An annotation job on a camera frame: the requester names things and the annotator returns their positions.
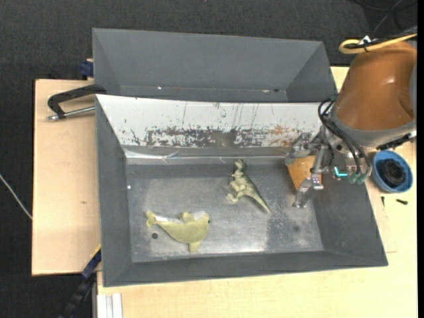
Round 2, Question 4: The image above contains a pale wood board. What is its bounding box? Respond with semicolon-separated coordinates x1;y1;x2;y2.
31;78;398;277

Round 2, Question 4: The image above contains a blue bowl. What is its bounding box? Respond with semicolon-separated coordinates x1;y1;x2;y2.
370;150;414;194

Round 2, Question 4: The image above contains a grey metal bin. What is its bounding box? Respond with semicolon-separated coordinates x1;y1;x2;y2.
91;27;389;288

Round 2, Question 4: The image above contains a yellow-green plush seal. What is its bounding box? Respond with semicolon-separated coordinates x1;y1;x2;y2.
144;209;211;254

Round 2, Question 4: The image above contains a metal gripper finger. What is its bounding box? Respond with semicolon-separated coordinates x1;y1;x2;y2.
291;174;325;209
285;132;319;166

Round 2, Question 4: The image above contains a green toy dinosaur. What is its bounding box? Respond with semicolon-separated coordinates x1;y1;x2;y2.
226;158;272;215

